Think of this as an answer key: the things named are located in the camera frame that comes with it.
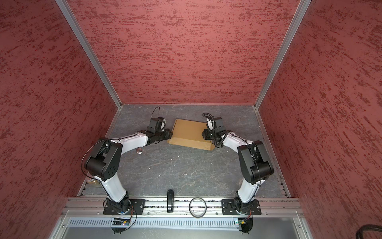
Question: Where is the circuit board connector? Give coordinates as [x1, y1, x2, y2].
[237, 218, 253, 234]
[111, 218, 131, 234]

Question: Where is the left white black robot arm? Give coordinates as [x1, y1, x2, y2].
[83, 128, 173, 215]

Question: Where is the black handle bar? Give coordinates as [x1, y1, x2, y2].
[167, 189, 174, 213]

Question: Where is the white perforated cable duct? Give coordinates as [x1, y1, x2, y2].
[67, 217, 238, 231]

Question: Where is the small metal spoon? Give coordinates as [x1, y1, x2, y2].
[136, 147, 143, 155]

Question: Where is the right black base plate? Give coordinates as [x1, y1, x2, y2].
[221, 198, 262, 216]

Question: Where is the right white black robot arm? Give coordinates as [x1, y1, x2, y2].
[202, 129, 274, 215]

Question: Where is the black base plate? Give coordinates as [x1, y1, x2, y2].
[103, 199, 146, 216]
[221, 198, 262, 216]

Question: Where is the aluminium corner post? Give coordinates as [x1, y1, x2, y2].
[254, 0, 312, 110]
[55, 0, 123, 109]

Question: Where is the left aluminium corner post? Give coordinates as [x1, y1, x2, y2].
[55, 0, 123, 109]

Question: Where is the brown cardboard box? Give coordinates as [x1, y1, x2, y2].
[167, 119, 215, 151]

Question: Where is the aluminium frame rail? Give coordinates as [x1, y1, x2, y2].
[61, 196, 305, 218]

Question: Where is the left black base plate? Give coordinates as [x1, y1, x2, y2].
[103, 199, 146, 216]

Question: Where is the black cable ring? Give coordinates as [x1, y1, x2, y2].
[188, 197, 208, 218]

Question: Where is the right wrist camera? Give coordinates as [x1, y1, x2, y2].
[207, 117, 226, 132]

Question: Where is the right aluminium corner post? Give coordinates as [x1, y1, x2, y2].
[254, 0, 312, 110]

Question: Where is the right circuit board connector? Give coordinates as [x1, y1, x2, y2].
[237, 218, 253, 234]

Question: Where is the left circuit board connector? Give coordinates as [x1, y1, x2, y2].
[111, 218, 131, 234]

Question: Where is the black cable bottom corner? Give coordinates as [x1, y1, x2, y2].
[356, 223, 382, 239]

